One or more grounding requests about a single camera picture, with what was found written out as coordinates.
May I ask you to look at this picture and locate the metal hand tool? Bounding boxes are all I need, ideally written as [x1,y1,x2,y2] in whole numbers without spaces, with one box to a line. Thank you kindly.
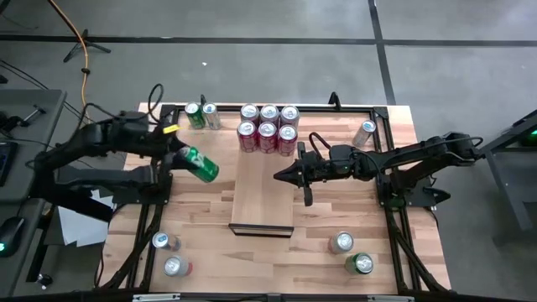
[18,104,48,127]

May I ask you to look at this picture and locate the white paper sheets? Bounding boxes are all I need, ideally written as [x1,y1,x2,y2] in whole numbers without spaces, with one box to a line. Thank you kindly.
[56,188,117,248]

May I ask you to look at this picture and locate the black metal table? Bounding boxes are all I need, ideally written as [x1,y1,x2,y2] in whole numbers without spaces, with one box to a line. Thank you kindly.
[461,108,537,244]

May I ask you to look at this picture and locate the black diagonal beam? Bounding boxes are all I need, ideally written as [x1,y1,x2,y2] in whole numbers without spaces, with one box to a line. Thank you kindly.
[29,184,115,223]

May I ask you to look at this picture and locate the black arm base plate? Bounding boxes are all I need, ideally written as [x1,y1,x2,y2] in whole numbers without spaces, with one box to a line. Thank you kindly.
[375,174,452,209]
[112,171,174,206]

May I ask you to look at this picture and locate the slim silver blue can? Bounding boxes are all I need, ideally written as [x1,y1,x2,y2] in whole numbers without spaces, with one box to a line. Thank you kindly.
[352,119,378,148]
[151,232,182,253]
[201,102,222,130]

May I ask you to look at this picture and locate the silver edge bracket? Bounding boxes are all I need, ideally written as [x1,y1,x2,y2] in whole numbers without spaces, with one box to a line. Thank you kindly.
[367,294,416,302]
[132,293,182,302]

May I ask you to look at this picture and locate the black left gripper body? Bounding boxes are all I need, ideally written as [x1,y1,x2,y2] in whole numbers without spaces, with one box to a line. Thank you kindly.
[146,121,185,171]

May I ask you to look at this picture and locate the black aluminium table frame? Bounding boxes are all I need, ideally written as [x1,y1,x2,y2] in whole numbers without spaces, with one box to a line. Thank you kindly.
[96,102,452,297]

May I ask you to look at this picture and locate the black tripod stand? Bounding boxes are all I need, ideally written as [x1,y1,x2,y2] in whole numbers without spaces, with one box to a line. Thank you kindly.
[62,28,112,64]

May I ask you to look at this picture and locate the green soda can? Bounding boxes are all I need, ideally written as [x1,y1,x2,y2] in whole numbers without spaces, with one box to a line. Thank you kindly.
[178,145,221,184]
[344,252,376,276]
[184,102,207,130]

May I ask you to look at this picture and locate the red Coca-Cola can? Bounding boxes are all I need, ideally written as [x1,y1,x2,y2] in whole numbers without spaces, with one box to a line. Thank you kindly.
[257,121,279,154]

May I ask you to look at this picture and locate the grey side table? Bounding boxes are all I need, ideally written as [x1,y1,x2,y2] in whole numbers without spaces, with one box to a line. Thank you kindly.
[0,197,46,297]
[0,88,68,202]

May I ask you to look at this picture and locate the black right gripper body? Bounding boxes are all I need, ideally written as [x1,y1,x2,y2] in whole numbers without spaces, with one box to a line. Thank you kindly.
[296,141,336,207]

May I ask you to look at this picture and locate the black computer mouse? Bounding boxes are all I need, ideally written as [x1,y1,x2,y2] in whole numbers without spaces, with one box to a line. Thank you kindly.
[0,216,27,258]

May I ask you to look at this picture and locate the wooden shelf black metal frame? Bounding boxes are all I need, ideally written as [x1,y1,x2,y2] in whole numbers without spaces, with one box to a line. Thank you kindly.
[228,112,298,239]

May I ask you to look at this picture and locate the silver red soda can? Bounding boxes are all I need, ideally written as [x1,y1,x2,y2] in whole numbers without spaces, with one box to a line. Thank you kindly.
[163,253,195,278]
[277,123,300,158]
[259,104,280,126]
[239,103,261,126]
[279,104,301,129]
[236,120,258,153]
[327,230,356,255]

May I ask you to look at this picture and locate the dark keyboard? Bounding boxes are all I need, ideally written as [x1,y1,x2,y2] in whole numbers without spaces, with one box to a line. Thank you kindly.
[0,141,18,188]

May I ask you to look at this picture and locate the orange floor cable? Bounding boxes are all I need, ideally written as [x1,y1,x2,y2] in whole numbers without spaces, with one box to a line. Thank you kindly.
[46,0,94,110]

